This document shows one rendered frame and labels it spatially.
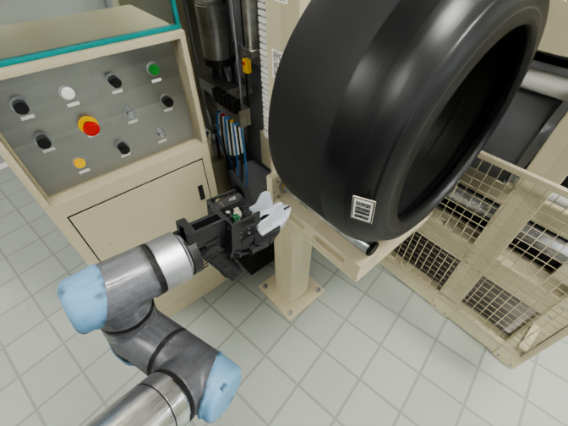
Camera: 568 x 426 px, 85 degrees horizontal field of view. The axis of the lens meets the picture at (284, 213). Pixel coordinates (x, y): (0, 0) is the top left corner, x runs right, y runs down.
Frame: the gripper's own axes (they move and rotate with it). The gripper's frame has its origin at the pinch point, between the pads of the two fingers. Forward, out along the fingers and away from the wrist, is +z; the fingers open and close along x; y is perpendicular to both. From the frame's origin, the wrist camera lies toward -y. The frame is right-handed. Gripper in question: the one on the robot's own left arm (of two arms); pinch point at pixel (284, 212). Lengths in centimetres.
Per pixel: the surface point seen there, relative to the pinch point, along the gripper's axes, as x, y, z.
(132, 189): 63, -30, -11
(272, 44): 38.2, 17.6, 26.7
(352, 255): -5.1, -23.3, 23.0
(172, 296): 62, -97, -7
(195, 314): 56, -113, 1
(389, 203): -12.5, 4.6, 13.8
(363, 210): -10.9, 4.3, 8.6
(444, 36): -9.8, 30.6, 16.1
